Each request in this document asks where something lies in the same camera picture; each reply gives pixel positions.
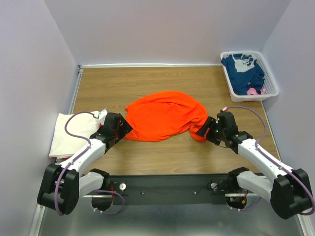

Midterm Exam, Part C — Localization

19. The navy blue printed t-shirt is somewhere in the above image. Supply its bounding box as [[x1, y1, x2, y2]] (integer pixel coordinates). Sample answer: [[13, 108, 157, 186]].
[[221, 54, 265, 95]]

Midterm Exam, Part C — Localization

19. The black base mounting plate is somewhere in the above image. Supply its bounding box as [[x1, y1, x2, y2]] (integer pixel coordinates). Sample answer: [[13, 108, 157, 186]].
[[91, 174, 256, 211]]

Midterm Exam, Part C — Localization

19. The white folded t-shirt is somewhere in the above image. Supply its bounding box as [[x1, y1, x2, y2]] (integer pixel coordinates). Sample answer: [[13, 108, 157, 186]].
[[49, 111, 104, 159]]

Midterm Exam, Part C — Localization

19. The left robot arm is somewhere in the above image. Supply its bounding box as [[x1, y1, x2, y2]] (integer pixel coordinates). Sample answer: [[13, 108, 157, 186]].
[[37, 110, 133, 216]]

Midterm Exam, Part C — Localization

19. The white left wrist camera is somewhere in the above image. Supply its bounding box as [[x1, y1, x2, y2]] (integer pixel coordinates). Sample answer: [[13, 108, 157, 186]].
[[98, 109, 108, 124]]

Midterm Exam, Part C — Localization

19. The orange t-shirt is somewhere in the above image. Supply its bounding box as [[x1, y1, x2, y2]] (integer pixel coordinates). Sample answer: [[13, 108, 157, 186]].
[[125, 91, 208, 142]]

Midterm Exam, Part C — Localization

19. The pink garment in basket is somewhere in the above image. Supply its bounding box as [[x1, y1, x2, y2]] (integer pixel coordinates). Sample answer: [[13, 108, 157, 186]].
[[247, 88, 265, 95]]

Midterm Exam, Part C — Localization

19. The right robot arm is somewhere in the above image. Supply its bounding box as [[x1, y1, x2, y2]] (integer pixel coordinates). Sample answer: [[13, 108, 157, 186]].
[[196, 108, 315, 219]]

